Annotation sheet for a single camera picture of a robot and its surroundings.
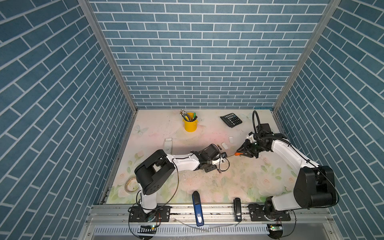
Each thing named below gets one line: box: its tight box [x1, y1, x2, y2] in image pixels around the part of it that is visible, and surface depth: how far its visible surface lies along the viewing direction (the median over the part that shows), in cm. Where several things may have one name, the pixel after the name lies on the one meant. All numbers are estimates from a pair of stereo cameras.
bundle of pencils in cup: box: [178, 109, 195, 122], surface depth 99 cm
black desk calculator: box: [220, 112, 243, 128], surface depth 114 cm
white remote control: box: [164, 137, 173, 155], surface depth 101 cm
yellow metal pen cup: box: [182, 112, 199, 133], surface depth 106 cm
